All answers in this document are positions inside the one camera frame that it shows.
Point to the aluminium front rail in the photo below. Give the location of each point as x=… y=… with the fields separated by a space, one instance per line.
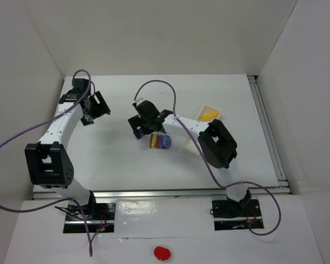
x=112 y=195

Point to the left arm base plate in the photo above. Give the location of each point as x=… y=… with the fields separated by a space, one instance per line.
x=101 y=221

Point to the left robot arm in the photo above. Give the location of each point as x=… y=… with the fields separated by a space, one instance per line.
x=47 y=160

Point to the brown lego brick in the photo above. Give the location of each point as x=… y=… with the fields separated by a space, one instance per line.
x=152 y=144

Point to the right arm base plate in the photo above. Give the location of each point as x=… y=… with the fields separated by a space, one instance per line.
x=225 y=218

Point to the pale yellow lego brick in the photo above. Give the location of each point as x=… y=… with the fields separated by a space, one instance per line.
x=156 y=141

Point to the purple flower lego block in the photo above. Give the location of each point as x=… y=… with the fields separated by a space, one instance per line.
x=164 y=142

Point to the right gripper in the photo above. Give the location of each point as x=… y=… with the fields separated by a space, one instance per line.
x=137 y=126

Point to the white compartment tray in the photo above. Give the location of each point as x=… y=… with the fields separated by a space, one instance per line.
x=188 y=146

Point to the small purple lego brick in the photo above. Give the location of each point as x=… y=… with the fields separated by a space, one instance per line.
x=139 y=133

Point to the aluminium side rail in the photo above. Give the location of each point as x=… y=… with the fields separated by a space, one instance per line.
x=272 y=147

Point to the yellow lego plate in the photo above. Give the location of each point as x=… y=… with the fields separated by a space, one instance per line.
x=209 y=116

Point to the red round button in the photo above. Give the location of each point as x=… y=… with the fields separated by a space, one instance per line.
x=162 y=253

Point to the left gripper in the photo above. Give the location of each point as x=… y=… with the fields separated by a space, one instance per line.
x=98 y=107

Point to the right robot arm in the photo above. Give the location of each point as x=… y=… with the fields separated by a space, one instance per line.
x=213 y=141

